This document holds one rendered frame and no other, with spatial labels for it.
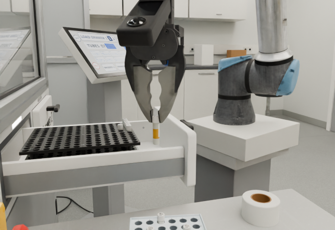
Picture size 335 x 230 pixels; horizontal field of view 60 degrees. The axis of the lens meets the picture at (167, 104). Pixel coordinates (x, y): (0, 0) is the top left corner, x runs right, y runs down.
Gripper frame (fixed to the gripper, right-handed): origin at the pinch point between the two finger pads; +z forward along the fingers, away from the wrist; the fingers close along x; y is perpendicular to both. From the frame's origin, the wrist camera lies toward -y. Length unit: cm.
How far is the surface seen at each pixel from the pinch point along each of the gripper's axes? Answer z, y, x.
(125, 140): 8.2, 11.8, 9.1
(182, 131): 5.6, 11.8, -2.8
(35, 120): 7.9, 23.4, 37.9
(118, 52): -10, 113, 47
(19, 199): 19.5, 4.5, 29.3
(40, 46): -12, 50, 52
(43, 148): 8.1, 3.4, 22.3
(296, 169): 98, 231, -82
